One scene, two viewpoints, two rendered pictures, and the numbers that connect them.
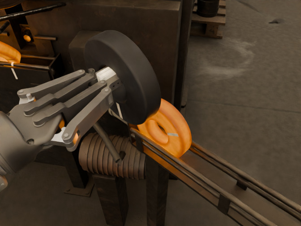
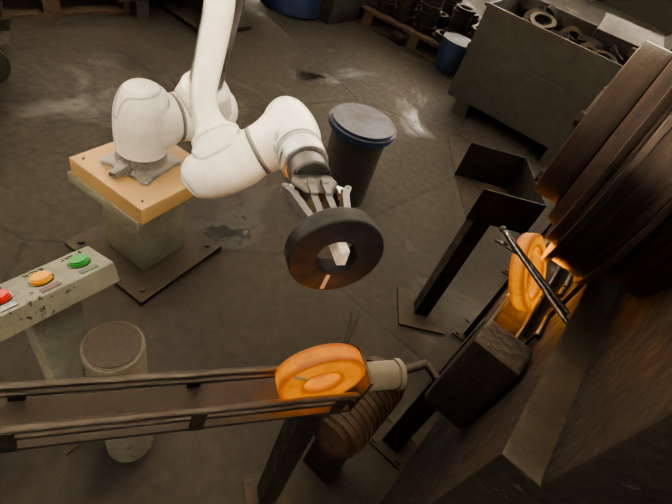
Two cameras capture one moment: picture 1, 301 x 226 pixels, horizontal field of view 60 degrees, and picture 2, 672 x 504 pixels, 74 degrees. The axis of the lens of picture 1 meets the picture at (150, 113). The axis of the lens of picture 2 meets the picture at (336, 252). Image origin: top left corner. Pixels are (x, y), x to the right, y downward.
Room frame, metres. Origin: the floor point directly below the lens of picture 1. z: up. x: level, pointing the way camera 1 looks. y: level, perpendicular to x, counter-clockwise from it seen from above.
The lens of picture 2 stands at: (0.47, -0.43, 1.39)
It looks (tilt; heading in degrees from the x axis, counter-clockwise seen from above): 44 degrees down; 105
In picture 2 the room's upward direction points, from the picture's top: 21 degrees clockwise
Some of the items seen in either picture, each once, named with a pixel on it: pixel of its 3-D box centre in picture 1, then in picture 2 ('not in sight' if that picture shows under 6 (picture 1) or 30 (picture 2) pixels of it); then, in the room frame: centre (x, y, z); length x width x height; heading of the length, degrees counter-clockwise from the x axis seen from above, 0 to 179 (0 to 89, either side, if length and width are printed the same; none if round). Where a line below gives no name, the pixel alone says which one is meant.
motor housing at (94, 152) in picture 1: (122, 187); (336, 438); (0.49, 0.11, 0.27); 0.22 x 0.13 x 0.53; 80
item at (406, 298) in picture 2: not in sight; (456, 249); (0.52, 0.94, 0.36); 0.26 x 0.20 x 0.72; 115
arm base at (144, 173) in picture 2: not in sight; (137, 158); (-0.50, 0.41, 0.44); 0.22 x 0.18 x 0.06; 96
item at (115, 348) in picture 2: not in sight; (123, 400); (0.01, -0.12, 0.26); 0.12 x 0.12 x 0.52
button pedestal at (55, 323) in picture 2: not in sight; (66, 356); (-0.16, -0.14, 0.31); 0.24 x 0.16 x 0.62; 80
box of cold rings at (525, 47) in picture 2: not in sight; (544, 76); (0.48, 3.24, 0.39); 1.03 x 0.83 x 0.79; 174
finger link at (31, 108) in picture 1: (65, 98); (329, 206); (0.27, 0.12, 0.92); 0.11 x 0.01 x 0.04; 137
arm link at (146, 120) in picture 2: not in sight; (144, 117); (-0.49, 0.45, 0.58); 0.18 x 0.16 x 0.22; 71
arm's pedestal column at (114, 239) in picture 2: not in sight; (145, 218); (-0.50, 0.43, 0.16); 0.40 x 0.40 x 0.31; 87
